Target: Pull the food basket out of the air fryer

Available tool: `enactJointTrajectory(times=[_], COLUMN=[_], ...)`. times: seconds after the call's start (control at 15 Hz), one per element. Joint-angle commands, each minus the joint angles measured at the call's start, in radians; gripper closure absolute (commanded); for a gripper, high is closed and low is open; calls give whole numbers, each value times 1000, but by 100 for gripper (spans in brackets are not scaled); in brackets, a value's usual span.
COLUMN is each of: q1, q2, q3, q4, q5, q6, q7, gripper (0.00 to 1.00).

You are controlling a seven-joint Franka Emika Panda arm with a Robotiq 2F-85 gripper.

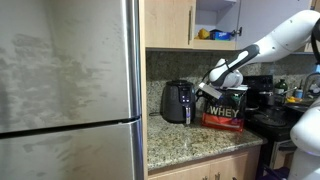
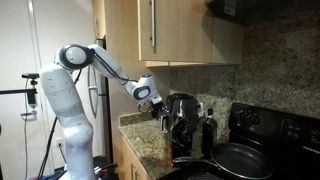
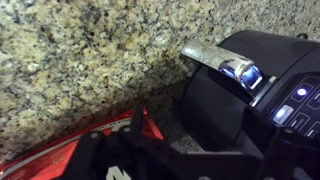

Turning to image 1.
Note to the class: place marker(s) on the yellow sponge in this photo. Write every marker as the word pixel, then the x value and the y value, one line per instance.
pixel 291 99

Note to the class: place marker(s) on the stainless steel refrigerator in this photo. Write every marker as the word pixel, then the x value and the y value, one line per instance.
pixel 66 83

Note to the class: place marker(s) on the wooden base cabinet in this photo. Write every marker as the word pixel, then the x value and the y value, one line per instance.
pixel 230 166

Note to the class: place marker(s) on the wooden wall cabinet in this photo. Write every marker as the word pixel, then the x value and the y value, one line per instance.
pixel 166 23

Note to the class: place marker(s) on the black air fryer body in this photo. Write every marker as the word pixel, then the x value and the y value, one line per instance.
pixel 173 91

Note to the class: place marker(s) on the dark green glass bottle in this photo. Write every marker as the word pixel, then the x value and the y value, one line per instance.
pixel 280 88

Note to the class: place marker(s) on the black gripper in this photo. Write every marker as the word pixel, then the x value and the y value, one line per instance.
pixel 202 93

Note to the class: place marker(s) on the black frying pan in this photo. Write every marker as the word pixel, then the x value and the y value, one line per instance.
pixel 301 108

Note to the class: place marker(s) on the blue capped soap bottle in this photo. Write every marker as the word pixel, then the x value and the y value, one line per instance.
pixel 299 92

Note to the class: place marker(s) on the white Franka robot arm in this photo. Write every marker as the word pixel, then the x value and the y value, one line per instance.
pixel 286 36

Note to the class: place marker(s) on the blue Ziploc box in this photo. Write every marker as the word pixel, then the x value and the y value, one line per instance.
pixel 222 35

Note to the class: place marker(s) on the tall wooden side panel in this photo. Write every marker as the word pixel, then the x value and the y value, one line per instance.
pixel 143 100

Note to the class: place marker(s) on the black coffee machine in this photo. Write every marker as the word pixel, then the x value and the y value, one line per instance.
pixel 261 86

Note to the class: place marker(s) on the black kitchen stove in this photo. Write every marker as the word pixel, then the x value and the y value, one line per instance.
pixel 266 128

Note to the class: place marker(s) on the yellow item on shelf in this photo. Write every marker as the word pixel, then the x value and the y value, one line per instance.
pixel 203 34

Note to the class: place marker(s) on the black red whey protein bag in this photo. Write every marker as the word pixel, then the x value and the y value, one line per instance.
pixel 223 113

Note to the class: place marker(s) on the chrome sink faucet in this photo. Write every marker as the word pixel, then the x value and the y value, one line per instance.
pixel 307 78

